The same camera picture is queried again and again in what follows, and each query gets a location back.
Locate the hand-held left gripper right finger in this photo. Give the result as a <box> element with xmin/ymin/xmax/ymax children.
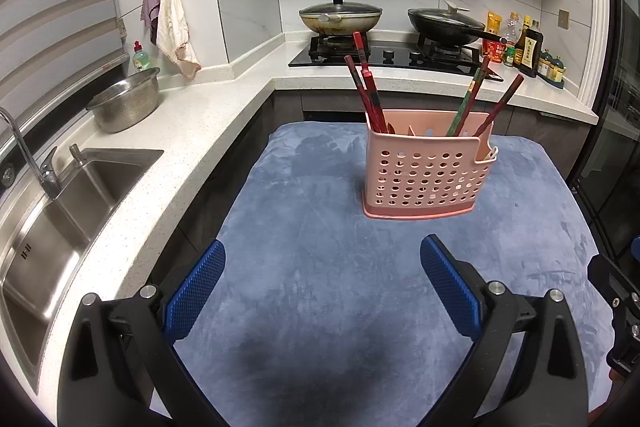
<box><xmin>420</xmin><ymin>234</ymin><xmax>593</xmax><ymax>427</ymax></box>

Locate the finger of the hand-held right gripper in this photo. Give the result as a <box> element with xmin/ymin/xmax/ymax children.
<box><xmin>605</xmin><ymin>307</ymin><xmax>640</xmax><ymax>377</ymax></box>
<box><xmin>586</xmin><ymin>252</ymin><xmax>640</xmax><ymax>308</ymax></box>

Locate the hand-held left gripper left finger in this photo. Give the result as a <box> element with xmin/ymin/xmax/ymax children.
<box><xmin>55</xmin><ymin>239</ymin><xmax>226</xmax><ymax>427</ymax></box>

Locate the pink perforated utensil holder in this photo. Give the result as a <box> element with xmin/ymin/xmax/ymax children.
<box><xmin>361</xmin><ymin>108</ymin><xmax>500</xmax><ymax>222</ymax></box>

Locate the green chopstick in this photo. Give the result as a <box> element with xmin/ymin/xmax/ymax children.
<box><xmin>446</xmin><ymin>69</ymin><xmax>483</xmax><ymax>138</ymax></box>

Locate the dark red chopstick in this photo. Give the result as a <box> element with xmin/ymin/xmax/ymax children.
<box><xmin>472</xmin><ymin>75</ymin><xmax>525</xmax><ymax>138</ymax></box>
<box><xmin>467</xmin><ymin>55</ymin><xmax>493</xmax><ymax>108</ymax></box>

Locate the purple chopstick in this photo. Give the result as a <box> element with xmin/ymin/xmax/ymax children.
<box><xmin>344</xmin><ymin>55</ymin><xmax>381</xmax><ymax>134</ymax></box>

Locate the blue-grey table cloth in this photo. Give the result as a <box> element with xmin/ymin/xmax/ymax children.
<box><xmin>150</xmin><ymin>121</ymin><xmax>616</xmax><ymax>427</ymax></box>

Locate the black framed glass door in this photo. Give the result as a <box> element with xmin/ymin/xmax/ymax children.
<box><xmin>570</xmin><ymin>0</ymin><xmax>640</xmax><ymax>268</ymax></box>

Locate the steel sink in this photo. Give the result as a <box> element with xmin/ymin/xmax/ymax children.
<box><xmin>0</xmin><ymin>147</ymin><xmax>165</xmax><ymax>395</ymax></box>

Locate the steel faucet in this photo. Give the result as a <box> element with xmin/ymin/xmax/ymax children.
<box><xmin>0</xmin><ymin>107</ymin><xmax>62</xmax><ymax>202</ymax></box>

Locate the steel colander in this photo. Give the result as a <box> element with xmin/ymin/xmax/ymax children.
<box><xmin>85</xmin><ymin>67</ymin><xmax>162</xmax><ymax>134</ymax></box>

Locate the green seasoning jar set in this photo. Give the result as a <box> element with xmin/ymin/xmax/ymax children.
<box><xmin>537</xmin><ymin>49</ymin><xmax>568</xmax><ymax>88</ymax></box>

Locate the red instant noodle cup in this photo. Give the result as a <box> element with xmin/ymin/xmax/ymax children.
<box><xmin>482</xmin><ymin>42</ymin><xmax>506</xmax><ymax>65</ymax></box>

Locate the black gas stove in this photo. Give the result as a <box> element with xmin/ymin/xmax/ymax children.
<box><xmin>287</xmin><ymin>34</ymin><xmax>505</xmax><ymax>84</ymax></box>

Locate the green dish soap bottle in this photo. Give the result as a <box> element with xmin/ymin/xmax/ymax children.
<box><xmin>131</xmin><ymin>41</ymin><xmax>153</xmax><ymax>75</ymax></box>

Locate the dark soy sauce bottle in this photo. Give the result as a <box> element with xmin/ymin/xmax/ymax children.
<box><xmin>520</xmin><ymin>19</ymin><xmax>545</xmax><ymax>78</ymax></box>

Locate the amber sauce bottle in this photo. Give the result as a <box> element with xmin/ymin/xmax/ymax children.
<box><xmin>514</xmin><ymin>14</ymin><xmax>531</xmax><ymax>64</ymax></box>

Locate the black wok with glass lid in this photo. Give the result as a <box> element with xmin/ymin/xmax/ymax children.
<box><xmin>407</xmin><ymin>1</ymin><xmax>508</xmax><ymax>48</ymax></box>

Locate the clear plastic bottle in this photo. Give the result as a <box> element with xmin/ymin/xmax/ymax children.
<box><xmin>502</xmin><ymin>12</ymin><xmax>521</xmax><ymax>48</ymax></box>

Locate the white hanging towel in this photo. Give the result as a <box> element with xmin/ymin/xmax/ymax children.
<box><xmin>156</xmin><ymin>0</ymin><xmax>202</xmax><ymax>80</ymax></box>

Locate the beige wok with glass lid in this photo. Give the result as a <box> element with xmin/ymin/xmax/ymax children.
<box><xmin>299</xmin><ymin>0</ymin><xmax>385</xmax><ymax>35</ymax></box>

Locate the white window blind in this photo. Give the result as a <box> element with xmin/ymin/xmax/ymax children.
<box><xmin>0</xmin><ymin>0</ymin><xmax>128</xmax><ymax>148</ymax></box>

